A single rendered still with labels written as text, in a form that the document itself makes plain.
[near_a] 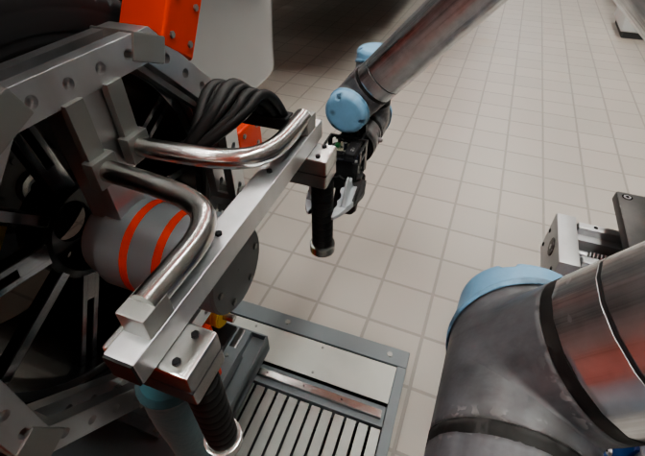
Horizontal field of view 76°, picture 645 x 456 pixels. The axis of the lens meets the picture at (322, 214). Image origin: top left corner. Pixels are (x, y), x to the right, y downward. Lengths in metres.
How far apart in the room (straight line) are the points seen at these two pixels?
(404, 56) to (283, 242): 1.29
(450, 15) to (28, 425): 0.72
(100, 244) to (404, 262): 1.35
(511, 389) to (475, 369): 0.02
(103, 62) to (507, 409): 0.49
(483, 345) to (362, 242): 1.60
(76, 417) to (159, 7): 0.54
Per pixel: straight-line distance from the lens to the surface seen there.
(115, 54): 0.55
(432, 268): 1.76
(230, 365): 1.22
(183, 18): 0.64
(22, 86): 0.48
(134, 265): 0.58
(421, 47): 0.65
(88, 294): 0.75
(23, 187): 0.83
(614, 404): 0.21
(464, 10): 0.63
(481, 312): 0.25
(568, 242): 0.83
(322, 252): 0.71
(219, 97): 0.57
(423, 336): 1.55
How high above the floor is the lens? 1.27
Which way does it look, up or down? 41 degrees down
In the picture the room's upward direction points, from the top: straight up
